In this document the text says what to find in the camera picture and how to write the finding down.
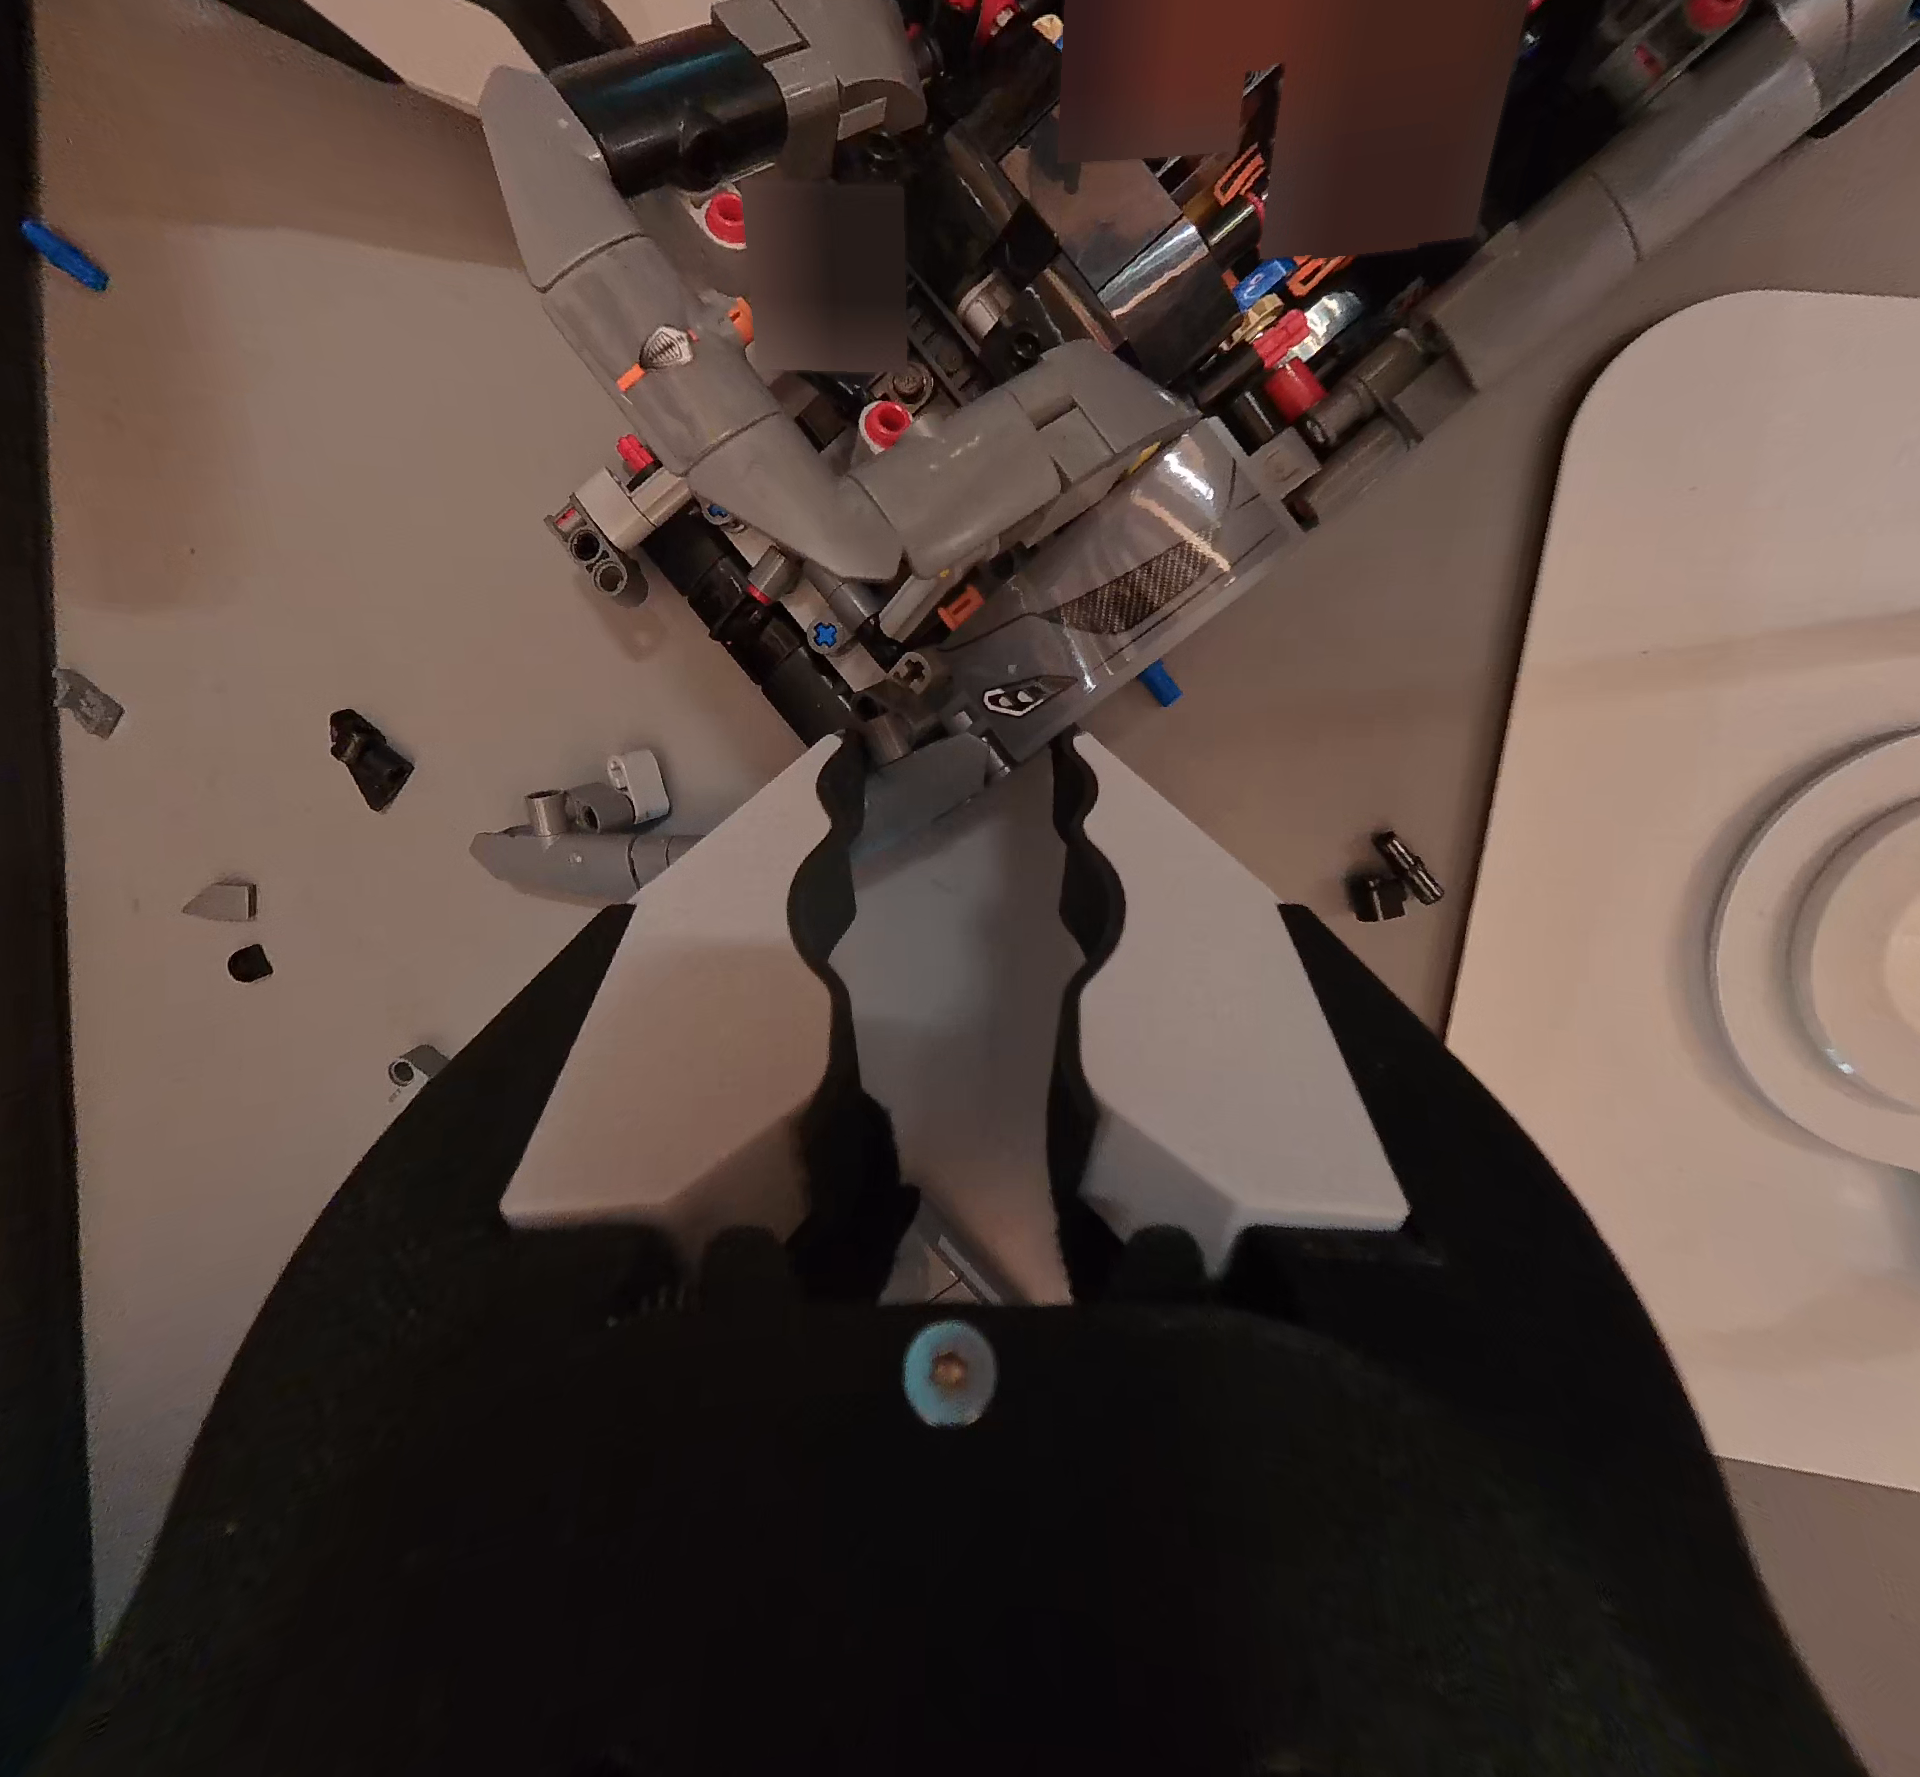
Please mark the grey lego panel assembly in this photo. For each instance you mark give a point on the grey lego panel assembly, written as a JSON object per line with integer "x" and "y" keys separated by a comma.
{"x": 554, "y": 861}

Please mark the grey lego slope piece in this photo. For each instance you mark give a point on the grey lego slope piece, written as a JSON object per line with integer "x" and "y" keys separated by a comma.
{"x": 221, "y": 900}

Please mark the white book stand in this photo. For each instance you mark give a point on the white book stand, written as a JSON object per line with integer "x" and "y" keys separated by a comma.
{"x": 1620, "y": 757}

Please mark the grey lego connector piece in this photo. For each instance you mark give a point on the grey lego connector piece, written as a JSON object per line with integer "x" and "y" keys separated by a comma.
{"x": 417, "y": 1064}

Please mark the grey lego car model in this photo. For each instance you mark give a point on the grey lego car model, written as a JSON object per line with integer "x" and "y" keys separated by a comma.
{"x": 780, "y": 457}

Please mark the black lego wedge piece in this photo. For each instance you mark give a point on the black lego wedge piece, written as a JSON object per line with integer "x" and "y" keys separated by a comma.
{"x": 371, "y": 757}

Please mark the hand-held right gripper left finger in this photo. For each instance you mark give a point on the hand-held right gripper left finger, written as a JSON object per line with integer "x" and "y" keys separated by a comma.
{"x": 676, "y": 1025}

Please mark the black lego connector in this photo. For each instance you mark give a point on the black lego connector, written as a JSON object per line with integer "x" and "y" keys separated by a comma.
{"x": 1394, "y": 880}

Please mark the small black lego piece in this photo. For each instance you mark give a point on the small black lego piece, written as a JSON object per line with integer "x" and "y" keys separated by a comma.
{"x": 248, "y": 964}

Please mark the grey lego plate piece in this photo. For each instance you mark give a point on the grey lego plate piece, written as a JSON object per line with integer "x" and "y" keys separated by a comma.
{"x": 91, "y": 702}

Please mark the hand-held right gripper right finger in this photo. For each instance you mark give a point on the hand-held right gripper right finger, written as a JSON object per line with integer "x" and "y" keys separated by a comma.
{"x": 1214, "y": 1042}

